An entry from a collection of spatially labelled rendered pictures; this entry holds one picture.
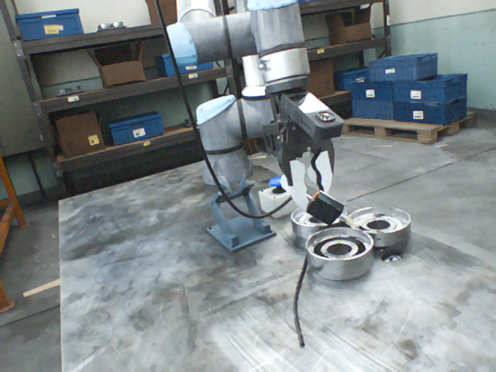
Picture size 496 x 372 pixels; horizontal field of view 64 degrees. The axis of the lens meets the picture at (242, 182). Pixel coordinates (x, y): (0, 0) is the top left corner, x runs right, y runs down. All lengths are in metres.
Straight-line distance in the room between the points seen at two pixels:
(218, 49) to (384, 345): 0.52
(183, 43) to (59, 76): 3.84
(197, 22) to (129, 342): 0.53
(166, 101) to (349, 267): 4.16
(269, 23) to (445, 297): 0.46
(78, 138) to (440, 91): 3.43
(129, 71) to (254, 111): 3.00
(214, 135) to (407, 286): 0.68
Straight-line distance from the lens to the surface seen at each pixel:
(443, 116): 4.31
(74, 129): 4.01
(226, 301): 0.63
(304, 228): 0.73
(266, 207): 0.88
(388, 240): 0.69
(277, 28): 0.63
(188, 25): 0.74
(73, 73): 4.53
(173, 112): 4.68
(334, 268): 0.62
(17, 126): 4.32
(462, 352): 0.54
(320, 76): 4.90
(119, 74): 4.02
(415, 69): 4.41
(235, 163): 1.13
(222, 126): 1.10
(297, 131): 0.63
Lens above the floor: 1.16
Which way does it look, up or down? 19 degrees down
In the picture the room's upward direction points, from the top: 10 degrees counter-clockwise
